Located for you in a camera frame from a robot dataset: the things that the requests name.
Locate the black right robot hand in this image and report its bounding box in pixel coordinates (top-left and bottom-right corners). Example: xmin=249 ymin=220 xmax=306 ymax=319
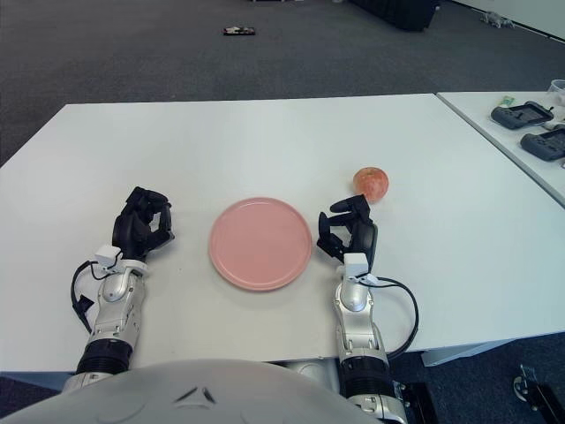
xmin=315 ymin=194 xmax=379 ymax=270

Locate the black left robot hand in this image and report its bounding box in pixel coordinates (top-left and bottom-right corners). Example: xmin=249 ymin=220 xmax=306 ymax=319
xmin=109 ymin=186 xmax=177 ymax=266

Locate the red yellow apple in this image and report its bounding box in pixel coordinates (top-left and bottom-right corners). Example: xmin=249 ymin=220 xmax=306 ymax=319
xmin=352 ymin=166 xmax=390 ymax=204

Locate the pink round plate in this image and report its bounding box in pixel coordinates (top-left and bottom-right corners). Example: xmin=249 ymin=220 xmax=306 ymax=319
xmin=208 ymin=196 xmax=313 ymax=292

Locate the black robot stand plate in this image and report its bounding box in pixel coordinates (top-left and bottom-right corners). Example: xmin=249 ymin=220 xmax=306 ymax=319
xmin=395 ymin=382 xmax=439 ymax=424

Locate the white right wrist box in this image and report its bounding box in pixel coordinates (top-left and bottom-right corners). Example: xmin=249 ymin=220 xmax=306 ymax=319
xmin=343 ymin=253 xmax=368 ymax=279

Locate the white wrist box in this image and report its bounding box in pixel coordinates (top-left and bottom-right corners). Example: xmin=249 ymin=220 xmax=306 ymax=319
xmin=95 ymin=245 xmax=123 ymax=270
xmin=343 ymin=253 xmax=368 ymax=279

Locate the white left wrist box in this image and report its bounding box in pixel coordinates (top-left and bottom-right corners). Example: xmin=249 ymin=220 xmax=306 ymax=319
xmin=95 ymin=245 xmax=123 ymax=270

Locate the grey robot torso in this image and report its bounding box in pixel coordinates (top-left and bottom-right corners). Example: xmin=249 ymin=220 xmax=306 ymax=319
xmin=0 ymin=358 xmax=376 ymax=424

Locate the dark grey handheld controller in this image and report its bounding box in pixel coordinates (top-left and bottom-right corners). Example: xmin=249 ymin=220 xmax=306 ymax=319
xmin=490 ymin=101 xmax=554 ymax=130
xmin=519 ymin=127 xmax=565 ymax=162

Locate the black cabinet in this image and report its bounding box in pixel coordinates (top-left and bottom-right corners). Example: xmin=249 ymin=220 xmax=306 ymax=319
xmin=348 ymin=0 xmax=441 ymax=33

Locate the grey toy on floor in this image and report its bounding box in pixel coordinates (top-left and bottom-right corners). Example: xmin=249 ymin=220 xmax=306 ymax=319
xmin=479 ymin=11 xmax=516 ymax=28

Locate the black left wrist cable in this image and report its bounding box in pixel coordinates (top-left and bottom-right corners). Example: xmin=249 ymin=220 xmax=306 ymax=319
xmin=71 ymin=260 xmax=120 ymax=336

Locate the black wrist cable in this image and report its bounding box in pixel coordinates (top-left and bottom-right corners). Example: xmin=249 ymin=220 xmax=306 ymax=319
xmin=365 ymin=276 xmax=419 ymax=357
xmin=71 ymin=260 xmax=120 ymax=336

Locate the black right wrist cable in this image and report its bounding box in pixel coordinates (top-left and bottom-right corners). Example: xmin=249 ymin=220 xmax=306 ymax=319
xmin=365 ymin=276 xmax=419 ymax=357

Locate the black caster frame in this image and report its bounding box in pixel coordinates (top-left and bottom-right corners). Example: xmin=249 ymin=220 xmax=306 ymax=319
xmin=512 ymin=364 xmax=565 ymax=424

